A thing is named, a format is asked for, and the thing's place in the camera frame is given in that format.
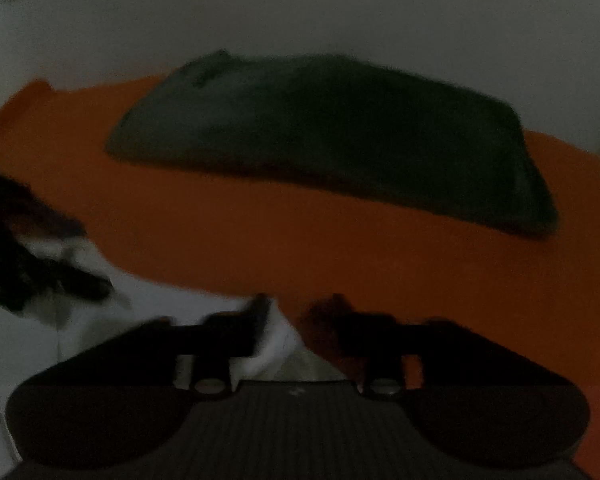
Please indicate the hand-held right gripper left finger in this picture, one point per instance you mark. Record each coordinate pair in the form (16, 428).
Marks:
(257, 320)

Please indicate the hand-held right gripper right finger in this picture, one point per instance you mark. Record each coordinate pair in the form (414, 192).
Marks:
(330, 320)

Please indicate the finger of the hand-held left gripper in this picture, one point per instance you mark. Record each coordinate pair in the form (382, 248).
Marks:
(87, 285)

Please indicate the white shirt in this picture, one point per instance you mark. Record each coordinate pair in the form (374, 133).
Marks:
(145, 310)

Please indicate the orange blanket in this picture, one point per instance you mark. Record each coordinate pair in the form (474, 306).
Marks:
(230, 220)

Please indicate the dark green pillow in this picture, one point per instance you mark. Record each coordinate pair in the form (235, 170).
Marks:
(340, 135)

